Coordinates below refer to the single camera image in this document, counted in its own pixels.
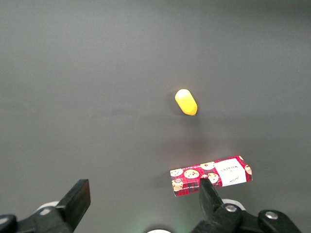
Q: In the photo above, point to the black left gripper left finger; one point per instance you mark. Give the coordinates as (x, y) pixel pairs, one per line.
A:
(75, 201)

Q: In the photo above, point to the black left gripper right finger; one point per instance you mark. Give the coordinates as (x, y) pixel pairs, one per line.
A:
(210, 201)

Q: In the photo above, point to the red plaid cookie box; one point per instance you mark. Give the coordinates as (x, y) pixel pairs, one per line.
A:
(189, 179)

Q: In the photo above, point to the yellow lemon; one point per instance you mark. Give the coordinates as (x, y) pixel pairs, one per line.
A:
(185, 102)

